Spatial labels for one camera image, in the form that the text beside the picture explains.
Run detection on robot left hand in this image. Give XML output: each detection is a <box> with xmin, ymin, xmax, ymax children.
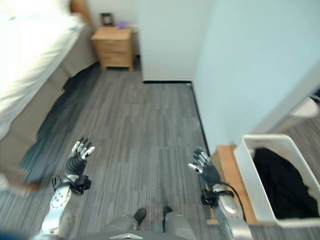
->
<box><xmin>64</xmin><ymin>136</ymin><xmax>97</xmax><ymax>179</ymax></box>

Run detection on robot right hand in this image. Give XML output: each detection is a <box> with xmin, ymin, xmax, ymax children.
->
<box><xmin>187</xmin><ymin>148</ymin><xmax>222</xmax><ymax>189</ymax></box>

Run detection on white laundry basket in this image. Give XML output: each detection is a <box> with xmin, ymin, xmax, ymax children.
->
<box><xmin>234</xmin><ymin>134</ymin><xmax>320</xmax><ymax>229</ymax></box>

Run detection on black clothes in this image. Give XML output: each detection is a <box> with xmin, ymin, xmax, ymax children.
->
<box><xmin>251</xmin><ymin>147</ymin><xmax>320</xmax><ymax>221</ymax></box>

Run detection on bed with white sheet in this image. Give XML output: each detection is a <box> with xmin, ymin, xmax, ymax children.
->
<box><xmin>0</xmin><ymin>0</ymin><xmax>99</xmax><ymax>193</ymax></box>

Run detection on low wooden platform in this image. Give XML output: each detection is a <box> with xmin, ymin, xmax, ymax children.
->
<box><xmin>206</xmin><ymin>144</ymin><xmax>258</xmax><ymax>225</ymax></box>

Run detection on silver robot legs and body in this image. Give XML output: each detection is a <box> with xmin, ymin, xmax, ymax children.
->
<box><xmin>74</xmin><ymin>206</ymin><xmax>198</xmax><ymax>240</ymax></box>

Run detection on white round object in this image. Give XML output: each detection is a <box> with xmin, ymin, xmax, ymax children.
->
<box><xmin>291</xmin><ymin>96</ymin><xmax>320</xmax><ymax>118</ymax></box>

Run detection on wooden nightstand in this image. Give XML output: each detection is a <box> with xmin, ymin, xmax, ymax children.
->
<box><xmin>90</xmin><ymin>25</ymin><xmax>135</xmax><ymax>73</ymax></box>

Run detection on wooden headboard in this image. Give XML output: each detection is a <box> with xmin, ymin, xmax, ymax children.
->
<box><xmin>69</xmin><ymin>0</ymin><xmax>95</xmax><ymax>27</ymax></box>

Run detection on dark picture frame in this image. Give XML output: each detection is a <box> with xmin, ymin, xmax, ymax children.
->
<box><xmin>100</xmin><ymin>12</ymin><xmax>116</xmax><ymax>27</ymax></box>

